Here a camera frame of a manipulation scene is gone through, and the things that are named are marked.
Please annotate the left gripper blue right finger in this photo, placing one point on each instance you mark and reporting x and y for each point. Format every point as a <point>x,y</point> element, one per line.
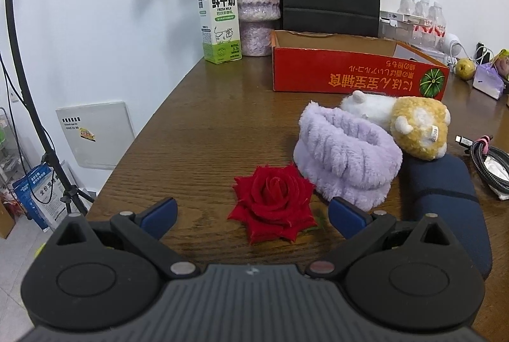
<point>347,219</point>

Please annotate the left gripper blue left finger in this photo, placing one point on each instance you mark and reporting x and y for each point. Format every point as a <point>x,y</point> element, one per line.
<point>160,218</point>

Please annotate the purple fluffy headband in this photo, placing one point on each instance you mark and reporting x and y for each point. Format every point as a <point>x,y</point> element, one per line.
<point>346,156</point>

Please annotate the red rose flower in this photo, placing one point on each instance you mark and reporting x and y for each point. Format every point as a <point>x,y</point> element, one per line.
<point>273,203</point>

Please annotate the black tripod stand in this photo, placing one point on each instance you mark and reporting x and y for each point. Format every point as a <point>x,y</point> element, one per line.
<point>71,194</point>

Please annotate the navy blue fabric pouch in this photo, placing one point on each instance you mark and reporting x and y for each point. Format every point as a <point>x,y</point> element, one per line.
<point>444,187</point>

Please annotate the yellow white plush toy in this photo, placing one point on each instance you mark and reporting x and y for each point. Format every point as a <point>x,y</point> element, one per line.
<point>418,125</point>

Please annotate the blue white package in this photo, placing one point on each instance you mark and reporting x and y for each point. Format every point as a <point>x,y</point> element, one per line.
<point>40,192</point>

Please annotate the orange cardboard box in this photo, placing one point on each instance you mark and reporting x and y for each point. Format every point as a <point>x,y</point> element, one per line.
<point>340,63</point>

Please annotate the yellow green pear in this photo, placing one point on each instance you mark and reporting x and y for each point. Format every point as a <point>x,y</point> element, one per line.
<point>465,69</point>

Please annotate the purple tissue pack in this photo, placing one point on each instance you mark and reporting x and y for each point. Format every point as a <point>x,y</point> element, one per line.
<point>488,81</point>

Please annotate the middle water bottle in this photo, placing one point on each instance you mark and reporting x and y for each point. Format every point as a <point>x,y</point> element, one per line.
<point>421,10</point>

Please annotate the water bottle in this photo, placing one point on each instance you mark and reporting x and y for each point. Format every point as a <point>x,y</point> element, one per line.
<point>421,10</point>
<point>407,7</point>
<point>437,23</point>

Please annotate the clear storage container with seeds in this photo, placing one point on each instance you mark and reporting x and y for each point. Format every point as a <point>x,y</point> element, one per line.
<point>394,25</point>

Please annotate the white small fan device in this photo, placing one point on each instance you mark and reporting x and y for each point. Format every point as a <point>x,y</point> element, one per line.
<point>451,45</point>

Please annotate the colourful snack bag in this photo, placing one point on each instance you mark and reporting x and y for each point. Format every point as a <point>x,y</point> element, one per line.
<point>501,63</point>

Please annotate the left water bottle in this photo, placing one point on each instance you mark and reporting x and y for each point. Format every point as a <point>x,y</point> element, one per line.
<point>407,7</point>

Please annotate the right water bottle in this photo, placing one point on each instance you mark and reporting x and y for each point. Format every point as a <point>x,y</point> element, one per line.
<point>437,23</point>

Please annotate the white green milk carton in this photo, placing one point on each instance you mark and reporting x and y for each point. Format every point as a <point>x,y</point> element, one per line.
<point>219,25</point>

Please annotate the purple textured vase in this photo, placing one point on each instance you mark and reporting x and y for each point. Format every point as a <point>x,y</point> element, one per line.
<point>257,20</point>

